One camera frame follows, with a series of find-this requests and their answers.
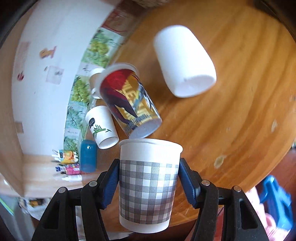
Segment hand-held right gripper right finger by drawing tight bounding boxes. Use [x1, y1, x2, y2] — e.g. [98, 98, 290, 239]
[178, 158, 270, 241]

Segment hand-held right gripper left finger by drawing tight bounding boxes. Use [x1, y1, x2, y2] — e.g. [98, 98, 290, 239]
[32, 159, 121, 241]

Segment grey checkered paper cup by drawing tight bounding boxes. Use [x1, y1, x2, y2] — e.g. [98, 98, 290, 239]
[118, 138, 184, 234]

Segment white paper cup bamboo print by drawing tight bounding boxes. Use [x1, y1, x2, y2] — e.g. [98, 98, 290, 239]
[85, 105, 120, 149]

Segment red and gold printed cup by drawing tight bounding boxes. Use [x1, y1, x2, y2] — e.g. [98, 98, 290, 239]
[99, 63, 162, 139]

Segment brown paper cup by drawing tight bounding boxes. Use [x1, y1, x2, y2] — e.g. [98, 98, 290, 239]
[90, 68, 105, 99]

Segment plain white cup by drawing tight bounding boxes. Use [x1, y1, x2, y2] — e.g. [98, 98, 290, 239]
[154, 25, 217, 98]

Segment blue cylindrical container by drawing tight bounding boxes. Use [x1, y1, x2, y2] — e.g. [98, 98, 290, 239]
[80, 139, 98, 173]

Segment pink snack packet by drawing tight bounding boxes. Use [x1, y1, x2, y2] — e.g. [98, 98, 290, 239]
[65, 164, 81, 176]

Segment orange juice carton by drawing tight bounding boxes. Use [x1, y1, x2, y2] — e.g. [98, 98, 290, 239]
[57, 150, 79, 164]

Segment pink cloth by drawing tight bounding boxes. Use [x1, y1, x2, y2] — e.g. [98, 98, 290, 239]
[245, 186, 288, 241]

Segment blue plastic stool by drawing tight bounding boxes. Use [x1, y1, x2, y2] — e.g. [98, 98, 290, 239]
[258, 175, 294, 232]

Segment green grape print boxes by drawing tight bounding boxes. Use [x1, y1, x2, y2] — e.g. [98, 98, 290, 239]
[63, 27, 126, 158]

